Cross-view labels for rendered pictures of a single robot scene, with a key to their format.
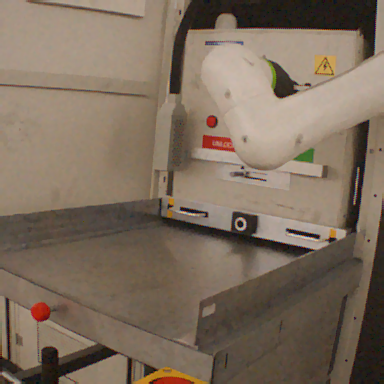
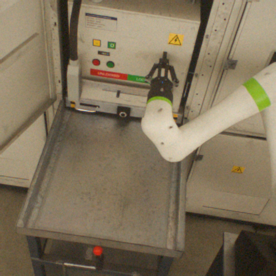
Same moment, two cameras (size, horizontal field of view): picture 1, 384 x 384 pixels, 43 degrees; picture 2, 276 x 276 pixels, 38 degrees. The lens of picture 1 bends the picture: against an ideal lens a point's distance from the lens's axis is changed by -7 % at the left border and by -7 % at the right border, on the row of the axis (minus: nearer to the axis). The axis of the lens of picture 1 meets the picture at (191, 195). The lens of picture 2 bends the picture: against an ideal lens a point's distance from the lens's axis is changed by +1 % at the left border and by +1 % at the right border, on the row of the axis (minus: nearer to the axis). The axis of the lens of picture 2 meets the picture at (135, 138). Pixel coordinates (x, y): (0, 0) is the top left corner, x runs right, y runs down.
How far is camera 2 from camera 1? 119 cm
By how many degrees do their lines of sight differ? 50
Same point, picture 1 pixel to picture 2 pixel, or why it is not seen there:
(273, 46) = (139, 24)
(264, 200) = (133, 100)
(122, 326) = (140, 246)
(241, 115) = (168, 151)
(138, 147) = (40, 70)
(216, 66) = (157, 134)
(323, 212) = not seen: hidden behind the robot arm
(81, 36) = not seen: outside the picture
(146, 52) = (32, 12)
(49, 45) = not seen: outside the picture
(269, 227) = (138, 112)
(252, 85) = (173, 137)
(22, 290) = (75, 238)
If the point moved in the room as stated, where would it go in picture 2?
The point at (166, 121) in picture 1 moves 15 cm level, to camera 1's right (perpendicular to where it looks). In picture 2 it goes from (75, 78) to (109, 70)
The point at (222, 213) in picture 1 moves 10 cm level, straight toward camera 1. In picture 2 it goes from (108, 106) to (117, 121)
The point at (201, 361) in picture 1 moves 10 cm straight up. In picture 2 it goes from (178, 253) to (183, 240)
